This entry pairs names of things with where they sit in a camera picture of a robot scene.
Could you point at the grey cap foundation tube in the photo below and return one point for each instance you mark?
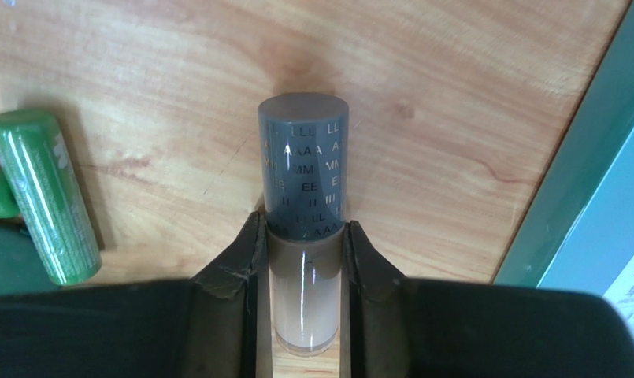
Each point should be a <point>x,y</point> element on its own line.
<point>303,139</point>

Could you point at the green lip balm tube upright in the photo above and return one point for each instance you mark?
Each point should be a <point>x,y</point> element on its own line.
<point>35,160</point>

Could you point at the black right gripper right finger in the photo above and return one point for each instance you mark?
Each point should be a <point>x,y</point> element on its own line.
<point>397,326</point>

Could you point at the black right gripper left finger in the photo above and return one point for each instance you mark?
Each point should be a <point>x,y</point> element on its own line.
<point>214,324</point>

